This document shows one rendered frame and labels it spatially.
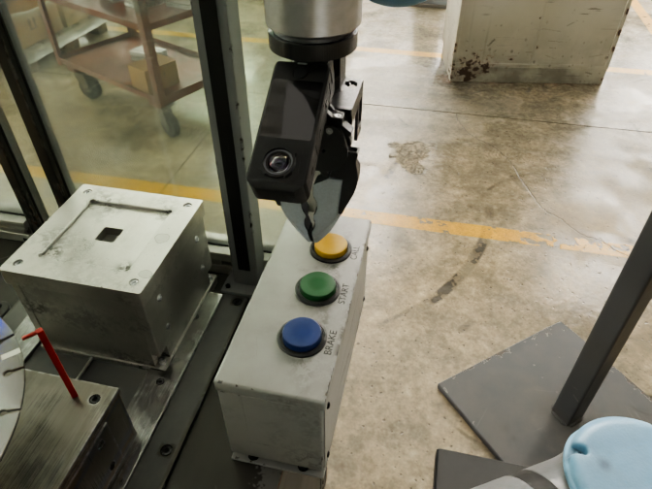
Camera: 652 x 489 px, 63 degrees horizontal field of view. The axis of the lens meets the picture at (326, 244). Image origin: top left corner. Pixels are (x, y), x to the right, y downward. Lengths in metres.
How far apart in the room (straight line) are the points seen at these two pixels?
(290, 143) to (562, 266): 1.79
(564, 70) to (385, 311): 2.16
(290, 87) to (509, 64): 3.02
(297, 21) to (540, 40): 3.04
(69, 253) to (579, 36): 3.12
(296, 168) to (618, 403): 1.47
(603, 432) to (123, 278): 0.49
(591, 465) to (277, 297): 0.34
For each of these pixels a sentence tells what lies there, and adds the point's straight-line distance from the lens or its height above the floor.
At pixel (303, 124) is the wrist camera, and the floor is 1.13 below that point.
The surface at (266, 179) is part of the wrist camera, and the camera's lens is 0.39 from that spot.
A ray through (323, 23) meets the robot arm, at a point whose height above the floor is 1.20.
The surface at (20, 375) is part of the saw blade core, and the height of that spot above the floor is 0.95.
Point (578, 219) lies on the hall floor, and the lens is 2.38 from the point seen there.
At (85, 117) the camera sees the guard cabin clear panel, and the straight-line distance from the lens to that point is 0.80.
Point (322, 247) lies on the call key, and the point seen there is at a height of 0.91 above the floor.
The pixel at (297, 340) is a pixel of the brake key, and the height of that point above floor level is 0.91.
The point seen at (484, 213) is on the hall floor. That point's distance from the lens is 2.27.
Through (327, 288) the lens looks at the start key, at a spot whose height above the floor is 0.91.
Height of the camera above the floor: 1.32
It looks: 41 degrees down
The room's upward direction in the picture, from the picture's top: straight up
